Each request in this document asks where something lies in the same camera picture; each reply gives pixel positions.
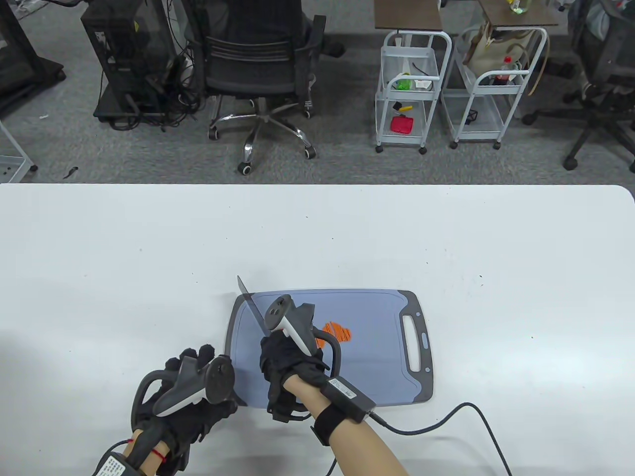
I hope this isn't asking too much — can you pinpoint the person's left hand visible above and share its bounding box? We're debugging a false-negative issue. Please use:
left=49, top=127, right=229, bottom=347
left=130, top=345, right=239, bottom=474

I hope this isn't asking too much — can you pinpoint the person's right hand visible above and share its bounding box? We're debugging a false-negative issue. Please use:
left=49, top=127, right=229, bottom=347
left=259, top=333, right=330, bottom=423

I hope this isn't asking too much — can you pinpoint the black kitchen knife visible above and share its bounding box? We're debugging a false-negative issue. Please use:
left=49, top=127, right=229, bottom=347
left=237, top=275, right=269, bottom=337

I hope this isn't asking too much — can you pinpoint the blue grey cutting board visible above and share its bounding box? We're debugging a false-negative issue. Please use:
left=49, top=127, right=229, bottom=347
left=224, top=289, right=435, bottom=410

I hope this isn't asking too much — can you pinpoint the person's left forearm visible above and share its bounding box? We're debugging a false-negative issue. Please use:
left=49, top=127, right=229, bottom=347
left=122, top=429, right=169, bottom=476

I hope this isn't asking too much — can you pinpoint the person's right forearm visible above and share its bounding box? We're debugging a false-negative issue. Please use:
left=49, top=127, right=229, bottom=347
left=283, top=374, right=410, bottom=476

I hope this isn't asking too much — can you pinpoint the grey white right controller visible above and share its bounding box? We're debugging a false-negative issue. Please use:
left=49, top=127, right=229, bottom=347
left=264, top=295, right=343, bottom=380

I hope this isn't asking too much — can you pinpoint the grey white controller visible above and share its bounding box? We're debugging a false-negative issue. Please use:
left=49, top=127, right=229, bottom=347
left=264, top=295, right=343, bottom=380
left=131, top=355, right=235, bottom=417

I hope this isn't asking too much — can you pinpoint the grey white left controller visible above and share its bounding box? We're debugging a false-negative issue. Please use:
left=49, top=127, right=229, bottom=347
left=131, top=355, right=235, bottom=417

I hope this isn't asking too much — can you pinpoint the white rolling cart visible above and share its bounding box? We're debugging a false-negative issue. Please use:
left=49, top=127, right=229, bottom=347
left=375, top=31, right=453, bottom=155
left=442, top=27, right=549, bottom=150

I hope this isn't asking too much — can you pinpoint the black office chair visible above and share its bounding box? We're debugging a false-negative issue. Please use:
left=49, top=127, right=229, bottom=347
left=189, top=0, right=328, bottom=175
left=523, top=0, right=635, bottom=173

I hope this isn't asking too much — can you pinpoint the black computer tower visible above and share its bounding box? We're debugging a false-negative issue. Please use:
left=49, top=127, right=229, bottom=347
left=81, top=0, right=180, bottom=122

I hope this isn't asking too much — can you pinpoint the brown wooden desk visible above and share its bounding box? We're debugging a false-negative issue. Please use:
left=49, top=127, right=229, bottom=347
left=479, top=0, right=560, bottom=26
left=375, top=0, right=443, bottom=31

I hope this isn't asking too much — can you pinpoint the beige bag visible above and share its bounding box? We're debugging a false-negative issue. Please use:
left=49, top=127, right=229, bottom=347
left=466, top=25, right=526, bottom=77

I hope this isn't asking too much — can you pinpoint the black rolling stand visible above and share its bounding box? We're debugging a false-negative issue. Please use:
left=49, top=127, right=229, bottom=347
left=0, top=0, right=66, bottom=107

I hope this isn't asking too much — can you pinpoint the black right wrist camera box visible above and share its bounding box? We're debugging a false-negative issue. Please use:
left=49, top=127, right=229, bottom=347
left=320, top=376, right=378, bottom=423

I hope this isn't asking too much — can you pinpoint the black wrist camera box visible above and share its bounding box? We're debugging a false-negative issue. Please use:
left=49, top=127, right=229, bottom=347
left=320, top=376, right=378, bottom=423
left=92, top=452, right=142, bottom=476

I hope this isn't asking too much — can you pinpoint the black wrist strap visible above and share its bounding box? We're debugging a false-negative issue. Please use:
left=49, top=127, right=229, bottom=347
left=311, top=404, right=348, bottom=446

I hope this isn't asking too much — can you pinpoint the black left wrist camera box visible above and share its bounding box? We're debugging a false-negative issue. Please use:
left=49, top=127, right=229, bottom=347
left=92, top=452, right=142, bottom=476

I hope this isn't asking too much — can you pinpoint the black braided cable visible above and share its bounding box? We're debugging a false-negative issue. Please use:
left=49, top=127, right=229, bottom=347
left=325, top=402, right=512, bottom=476

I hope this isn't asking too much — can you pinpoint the bundle of black cables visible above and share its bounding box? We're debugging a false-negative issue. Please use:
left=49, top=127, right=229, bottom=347
left=112, top=30, right=219, bottom=132

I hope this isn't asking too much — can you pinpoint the white wire cart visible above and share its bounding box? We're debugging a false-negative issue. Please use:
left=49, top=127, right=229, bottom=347
left=0, top=119, right=39, bottom=183

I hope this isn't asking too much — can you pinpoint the tan hose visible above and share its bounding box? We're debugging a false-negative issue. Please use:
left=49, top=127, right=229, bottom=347
left=528, top=30, right=551, bottom=97

